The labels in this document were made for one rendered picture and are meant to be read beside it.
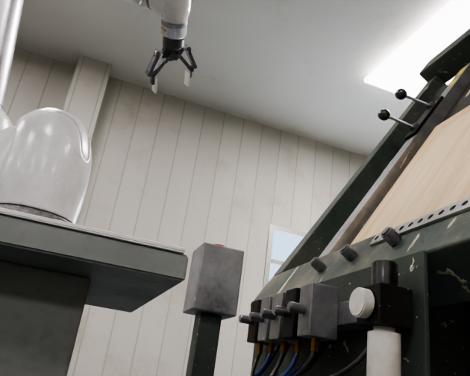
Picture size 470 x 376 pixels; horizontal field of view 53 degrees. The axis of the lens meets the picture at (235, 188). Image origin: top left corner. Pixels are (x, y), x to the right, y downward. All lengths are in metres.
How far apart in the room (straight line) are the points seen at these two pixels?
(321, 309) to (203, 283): 0.49
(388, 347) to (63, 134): 0.66
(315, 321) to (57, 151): 0.55
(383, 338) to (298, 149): 4.64
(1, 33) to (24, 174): 0.37
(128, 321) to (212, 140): 1.96
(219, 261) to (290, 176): 3.88
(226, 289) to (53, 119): 0.63
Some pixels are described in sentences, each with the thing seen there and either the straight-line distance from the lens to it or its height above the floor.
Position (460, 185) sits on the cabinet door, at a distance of 1.01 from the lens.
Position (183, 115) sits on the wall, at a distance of 4.97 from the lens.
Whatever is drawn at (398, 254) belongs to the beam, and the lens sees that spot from 0.86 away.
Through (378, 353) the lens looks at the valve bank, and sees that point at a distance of 0.75.
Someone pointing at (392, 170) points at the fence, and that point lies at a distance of 1.42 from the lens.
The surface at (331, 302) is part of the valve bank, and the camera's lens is 0.87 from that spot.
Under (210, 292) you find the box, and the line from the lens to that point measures 1.27.
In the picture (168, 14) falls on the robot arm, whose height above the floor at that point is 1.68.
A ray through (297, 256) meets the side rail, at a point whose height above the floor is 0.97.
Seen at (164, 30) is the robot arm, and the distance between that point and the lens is 1.73.
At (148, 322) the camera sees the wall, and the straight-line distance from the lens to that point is 4.33.
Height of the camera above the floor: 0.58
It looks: 23 degrees up
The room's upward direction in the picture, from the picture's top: 8 degrees clockwise
